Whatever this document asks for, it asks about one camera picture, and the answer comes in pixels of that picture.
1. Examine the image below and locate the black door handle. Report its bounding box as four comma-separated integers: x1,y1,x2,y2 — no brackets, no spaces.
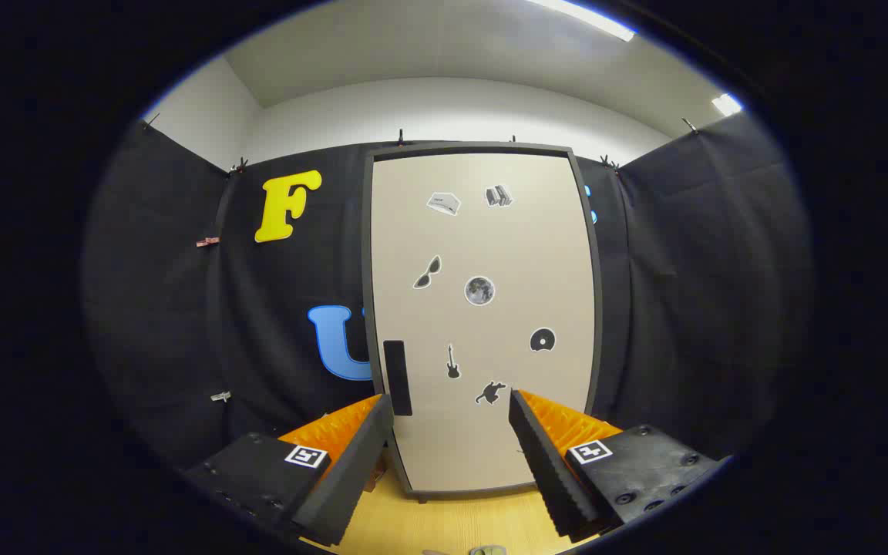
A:
383,340,413,417

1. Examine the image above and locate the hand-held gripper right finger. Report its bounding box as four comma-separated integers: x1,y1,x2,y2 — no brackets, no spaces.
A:
508,388,730,544

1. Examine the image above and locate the beige cabinet door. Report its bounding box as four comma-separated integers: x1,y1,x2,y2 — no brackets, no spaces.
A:
371,152,595,494

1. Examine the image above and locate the grey cabinet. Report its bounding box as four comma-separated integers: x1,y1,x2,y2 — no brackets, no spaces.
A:
362,141,604,503

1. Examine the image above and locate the black backdrop cloth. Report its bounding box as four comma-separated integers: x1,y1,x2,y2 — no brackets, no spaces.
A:
82,108,811,494

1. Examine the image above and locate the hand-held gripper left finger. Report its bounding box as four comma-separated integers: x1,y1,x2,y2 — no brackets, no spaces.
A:
182,393,396,550

